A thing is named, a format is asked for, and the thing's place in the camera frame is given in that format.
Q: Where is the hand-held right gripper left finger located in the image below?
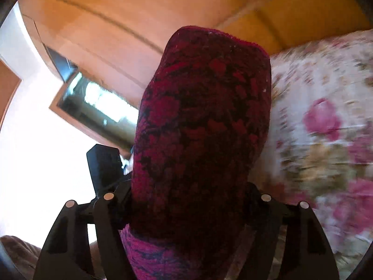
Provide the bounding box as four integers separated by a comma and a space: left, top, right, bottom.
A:
33, 182, 133, 280

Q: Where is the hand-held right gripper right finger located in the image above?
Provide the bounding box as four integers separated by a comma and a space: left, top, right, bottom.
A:
246, 182, 340, 280

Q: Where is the floral quilted bedspread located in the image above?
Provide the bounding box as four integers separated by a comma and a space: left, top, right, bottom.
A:
248, 31, 373, 280

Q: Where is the maroon floral knit sweater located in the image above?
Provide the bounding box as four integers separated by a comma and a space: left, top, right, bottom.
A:
120, 26, 272, 280

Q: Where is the wooden panelled wardrobe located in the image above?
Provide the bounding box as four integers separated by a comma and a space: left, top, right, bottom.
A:
17, 0, 370, 114

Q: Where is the wooden framed glass window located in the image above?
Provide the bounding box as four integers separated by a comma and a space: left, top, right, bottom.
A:
49, 44, 140, 155

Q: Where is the brown cloth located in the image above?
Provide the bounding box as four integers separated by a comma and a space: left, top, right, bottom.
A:
0, 235, 43, 280

